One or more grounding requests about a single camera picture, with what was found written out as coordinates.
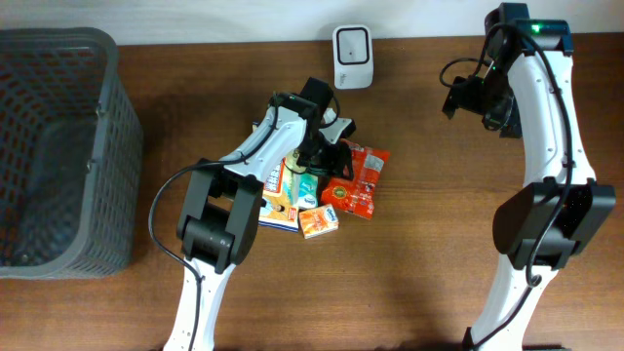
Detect teal tissue pack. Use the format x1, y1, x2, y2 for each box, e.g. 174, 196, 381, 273
285, 150, 319, 210

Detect red snack bag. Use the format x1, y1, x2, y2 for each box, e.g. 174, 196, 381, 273
321, 140, 391, 219

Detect yellow wet wipes pack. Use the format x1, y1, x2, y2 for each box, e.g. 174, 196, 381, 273
259, 161, 299, 232

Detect orange tissue pack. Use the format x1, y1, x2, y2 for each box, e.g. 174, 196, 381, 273
299, 205, 339, 239

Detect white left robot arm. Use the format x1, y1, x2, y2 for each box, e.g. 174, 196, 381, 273
165, 78, 356, 350

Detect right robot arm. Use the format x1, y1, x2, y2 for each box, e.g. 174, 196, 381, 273
443, 2, 616, 350

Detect white barcode scanner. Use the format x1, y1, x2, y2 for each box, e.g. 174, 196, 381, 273
332, 24, 374, 90

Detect grey plastic mesh basket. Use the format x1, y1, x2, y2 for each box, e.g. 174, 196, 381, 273
1, 27, 143, 280

